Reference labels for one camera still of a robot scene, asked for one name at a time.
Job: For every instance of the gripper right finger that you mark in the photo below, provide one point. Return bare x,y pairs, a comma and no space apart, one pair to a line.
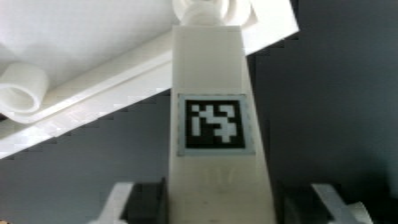
314,206

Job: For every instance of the white desk tabletop tray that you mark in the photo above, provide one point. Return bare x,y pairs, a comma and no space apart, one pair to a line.
94,50

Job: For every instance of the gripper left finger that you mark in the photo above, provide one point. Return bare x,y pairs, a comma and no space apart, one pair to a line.
134,205

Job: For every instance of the white U-shaped obstacle frame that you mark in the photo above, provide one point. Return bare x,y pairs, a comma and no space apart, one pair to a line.
24,135

